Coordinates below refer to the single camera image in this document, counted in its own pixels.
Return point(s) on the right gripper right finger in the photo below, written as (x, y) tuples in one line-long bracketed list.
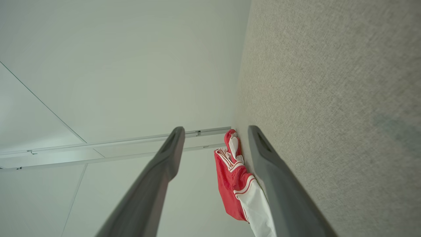
[(283, 197)]

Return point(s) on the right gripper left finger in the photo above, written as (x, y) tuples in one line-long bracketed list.
[(154, 191)]

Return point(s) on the red jersey with white sleeves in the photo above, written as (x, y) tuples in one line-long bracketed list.
[(230, 187)]

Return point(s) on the aluminium partition post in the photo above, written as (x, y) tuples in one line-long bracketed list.
[(204, 147), (210, 131)]

